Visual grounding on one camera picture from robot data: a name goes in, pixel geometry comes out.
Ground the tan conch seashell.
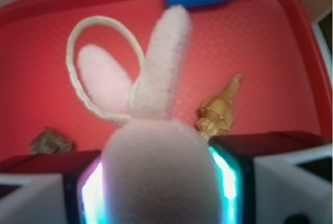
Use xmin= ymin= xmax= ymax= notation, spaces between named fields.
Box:
xmin=196 ymin=74 xmax=242 ymax=141

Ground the brown lumpy rock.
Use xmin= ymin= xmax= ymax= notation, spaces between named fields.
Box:
xmin=29 ymin=127 xmax=74 ymax=154

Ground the pink plush bunny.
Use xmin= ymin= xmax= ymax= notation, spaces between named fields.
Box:
xmin=66 ymin=5 xmax=222 ymax=223

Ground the red plastic tray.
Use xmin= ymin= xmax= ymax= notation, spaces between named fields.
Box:
xmin=1 ymin=0 xmax=332 ymax=159

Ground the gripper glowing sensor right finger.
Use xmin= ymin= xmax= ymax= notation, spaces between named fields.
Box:
xmin=209 ymin=131 xmax=332 ymax=223

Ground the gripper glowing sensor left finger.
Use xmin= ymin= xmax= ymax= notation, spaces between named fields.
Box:
xmin=1 ymin=150 xmax=108 ymax=223

